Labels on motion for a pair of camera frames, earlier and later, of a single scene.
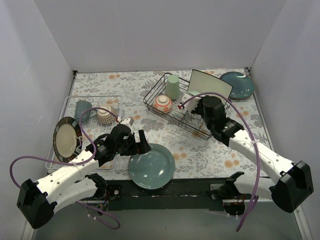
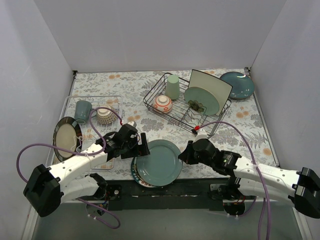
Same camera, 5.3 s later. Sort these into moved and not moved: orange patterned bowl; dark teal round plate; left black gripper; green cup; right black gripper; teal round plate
Moved: right black gripper; dark teal round plate
Not moved: left black gripper; green cup; teal round plate; orange patterned bowl
